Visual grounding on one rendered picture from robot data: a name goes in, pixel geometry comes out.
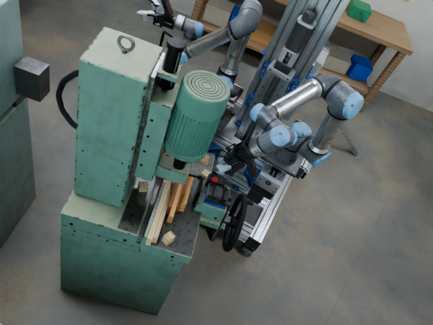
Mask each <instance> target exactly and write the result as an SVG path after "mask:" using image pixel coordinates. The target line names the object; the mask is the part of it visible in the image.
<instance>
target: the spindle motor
mask: <svg viewBox="0 0 433 325"><path fill-rule="evenodd" d="M230 96H231V94H230V89H229V86H228V85H227V83H226V82H225V81H224V80H223V79H222V78H221V77H219V76H218V75H216V74H214V73H211V72H208V71H204V70H194V71H191V72H188V73H187V74H186V75H185V76H184V77H183V78H182V80H181V83H180V87H179V89H178V94H177V98H176V103H175V107H174V109H173V113H172V116H171V120H170V123H169V127H168V131H167V134H166V138H165V141H164V146H165V148H166V150H167V151H168V153H169V154H170V155H172V156H173V157H174V158H176V159H178V160H180V161H184V162H188V163H193V162H197V161H200V160H201V159H203V158H204V157H205V156H206V154H207V151H208V149H209V146H210V144H211V141H212V140H213V137H214V135H215V132H216V130H217V128H218V125H219V123H220V120H221V118H222V116H223V114H224V111H225V109H226V106H227V104H228V101H229V99H230Z"/></svg>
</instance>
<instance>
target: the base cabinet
mask: <svg viewBox="0 0 433 325"><path fill-rule="evenodd" d="M183 265H184V263H181V262H177V261H173V260H171V259H167V258H164V257H160V256H158V255H154V254H151V253H147V252H145V251H140V248H139V247H136V246H133V245H130V244H126V243H123V242H120V241H116V240H113V239H109V238H107V237H103V236H100V235H96V234H94V233H90V232H87V231H83V230H79V229H77V228H72V227H70V226H66V225H63V224H61V288H62V289H64V290H68V291H72V292H75V293H80V294H82V295H87V296H89V297H93V298H96V299H100V300H105V301H107V302H112V303H114V304H118V305H121V306H125V307H128V308H132V309H135V310H139V311H143V312H146V313H150V314H153V315H158V313H159V311H160V309H161V307H162V305H163V303H164V301H165V300H166V297H167V296H168V293H169V291H170V289H171V287H172V285H173V284H174V282H175V280H176V278H177V276H178V274H179V272H180V270H181V268H182V267H183Z"/></svg>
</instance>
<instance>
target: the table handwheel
mask: <svg viewBox="0 0 433 325"><path fill-rule="evenodd" d="M241 201H242V203H241V208H240V210H239V212H238V213H237V215H236V216H235V212H236V209H237V208H238V205H239V204H240V202H241ZM246 211H247V195H246V194H244V193H241V194H239V195H238V197H237V198H236V199H235V201H234V203H233V205H232V207H231V210H230V212H229V216H226V217H225V219H224V221H223V222H224V223H226V227H225V230H224V236H223V241H222V246H223V249H224V251H226V252H229V251H231V250H232V249H233V247H234V246H235V244H236V242H237V240H238V238H239V235H240V232H241V230H242V226H243V224H244V220H245V215H246ZM230 229H231V231H230ZM229 232H230V234H229Z"/></svg>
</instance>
